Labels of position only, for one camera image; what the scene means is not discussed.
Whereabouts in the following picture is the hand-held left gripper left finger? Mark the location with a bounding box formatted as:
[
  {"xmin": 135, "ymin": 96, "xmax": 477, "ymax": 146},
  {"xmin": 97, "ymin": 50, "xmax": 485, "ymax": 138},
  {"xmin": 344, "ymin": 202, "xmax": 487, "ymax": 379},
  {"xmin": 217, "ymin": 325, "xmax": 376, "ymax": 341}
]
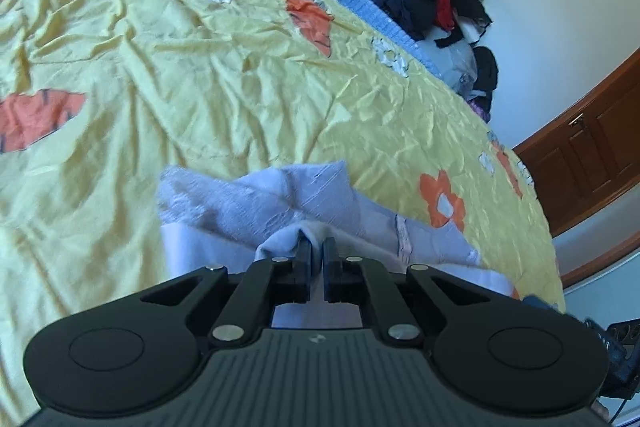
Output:
[{"xmin": 140, "ymin": 238, "xmax": 315, "ymax": 349}]

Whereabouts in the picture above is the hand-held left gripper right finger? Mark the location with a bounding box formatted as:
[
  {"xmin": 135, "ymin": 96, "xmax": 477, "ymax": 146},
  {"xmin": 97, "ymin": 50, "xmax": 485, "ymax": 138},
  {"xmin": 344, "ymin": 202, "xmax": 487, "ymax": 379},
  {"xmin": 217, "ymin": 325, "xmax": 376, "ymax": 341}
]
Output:
[{"xmin": 322, "ymin": 237, "xmax": 496, "ymax": 349}]

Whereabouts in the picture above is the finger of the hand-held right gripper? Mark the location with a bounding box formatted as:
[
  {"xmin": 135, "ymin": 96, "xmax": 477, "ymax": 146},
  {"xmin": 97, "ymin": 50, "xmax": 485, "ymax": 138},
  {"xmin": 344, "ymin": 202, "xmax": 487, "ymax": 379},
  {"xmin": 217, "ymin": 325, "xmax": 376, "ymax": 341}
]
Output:
[{"xmin": 522, "ymin": 294, "xmax": 567, "ymax": 315}]

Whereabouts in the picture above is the light blue sweater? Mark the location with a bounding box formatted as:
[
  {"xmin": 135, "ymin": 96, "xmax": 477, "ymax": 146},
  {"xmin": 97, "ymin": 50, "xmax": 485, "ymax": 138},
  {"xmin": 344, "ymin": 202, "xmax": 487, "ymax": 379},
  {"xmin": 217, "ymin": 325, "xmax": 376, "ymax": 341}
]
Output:
[{"xmin": 157, "ymin": 159, "xmax": 523, "ymax": 328}]

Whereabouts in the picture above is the brown wooden door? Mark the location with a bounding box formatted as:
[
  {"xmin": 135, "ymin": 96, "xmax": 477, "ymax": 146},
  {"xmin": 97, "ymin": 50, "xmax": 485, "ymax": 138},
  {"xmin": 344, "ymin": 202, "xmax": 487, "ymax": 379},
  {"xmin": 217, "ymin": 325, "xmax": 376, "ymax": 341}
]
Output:
[{"xmin": 512, "ymin": 49, "xmax": 640, "ymax": 290}]

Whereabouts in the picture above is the black garment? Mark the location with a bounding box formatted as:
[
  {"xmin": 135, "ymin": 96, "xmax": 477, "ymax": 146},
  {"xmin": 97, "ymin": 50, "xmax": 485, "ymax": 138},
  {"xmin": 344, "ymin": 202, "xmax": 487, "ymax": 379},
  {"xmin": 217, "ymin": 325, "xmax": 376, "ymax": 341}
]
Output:
[{"xmin": 470, "ymin": 47, "xmax": 500, "ymax": 118}]

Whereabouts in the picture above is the blue knitted blanket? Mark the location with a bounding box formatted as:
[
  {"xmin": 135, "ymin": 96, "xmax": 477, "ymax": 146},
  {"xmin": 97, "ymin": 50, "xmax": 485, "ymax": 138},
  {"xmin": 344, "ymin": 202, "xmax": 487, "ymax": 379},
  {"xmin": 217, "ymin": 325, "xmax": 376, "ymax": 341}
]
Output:
[{"xmin": 235, "ymin": 0, "xmax": 481, "ymax": 98}]

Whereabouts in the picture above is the yellow printed bedsheet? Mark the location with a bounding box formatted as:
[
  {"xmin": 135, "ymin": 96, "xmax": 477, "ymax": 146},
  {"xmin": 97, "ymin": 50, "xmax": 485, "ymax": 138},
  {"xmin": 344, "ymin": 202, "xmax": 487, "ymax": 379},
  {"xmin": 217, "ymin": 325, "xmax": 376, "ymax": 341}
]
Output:
[{"xmin": 0, "ymin": 0, "xmax": 566, "ymax": 427}]

